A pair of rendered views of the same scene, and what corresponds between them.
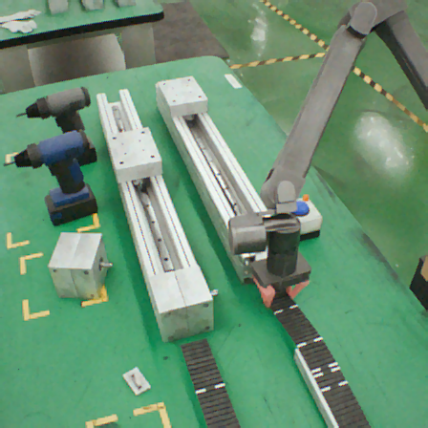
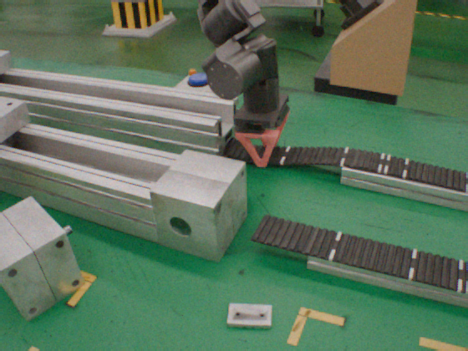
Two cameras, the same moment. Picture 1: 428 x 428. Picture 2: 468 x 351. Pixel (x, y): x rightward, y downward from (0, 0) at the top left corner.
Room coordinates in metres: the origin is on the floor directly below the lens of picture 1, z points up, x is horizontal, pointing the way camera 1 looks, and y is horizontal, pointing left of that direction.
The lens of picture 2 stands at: (0.27, 0.39, 1.22)
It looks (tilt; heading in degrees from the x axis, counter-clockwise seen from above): 37 degrees down; 311
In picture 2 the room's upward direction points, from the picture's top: 3 degrees counter-clockwise
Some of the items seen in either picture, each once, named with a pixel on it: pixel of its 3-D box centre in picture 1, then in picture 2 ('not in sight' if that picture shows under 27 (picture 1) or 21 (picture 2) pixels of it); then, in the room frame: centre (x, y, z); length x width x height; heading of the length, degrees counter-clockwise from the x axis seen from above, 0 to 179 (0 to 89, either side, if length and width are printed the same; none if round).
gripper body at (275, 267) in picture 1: (282, 258); (261, 94); (0.66, -0.13, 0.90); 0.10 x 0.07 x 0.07; 110
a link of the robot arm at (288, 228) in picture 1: (281, 233); (256, 59); (0.66, -0.13, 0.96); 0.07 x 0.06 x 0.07; 98
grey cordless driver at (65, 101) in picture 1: (57, 131); not in sight; (1.16, 0.40, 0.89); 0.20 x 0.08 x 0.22; 115
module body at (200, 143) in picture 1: (207, 160); (54, 102); (1.09, 0.00, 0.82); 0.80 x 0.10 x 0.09; 16
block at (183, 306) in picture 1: (187, 302); (205, 199); (0.62, 0.05, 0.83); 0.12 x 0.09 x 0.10; 106
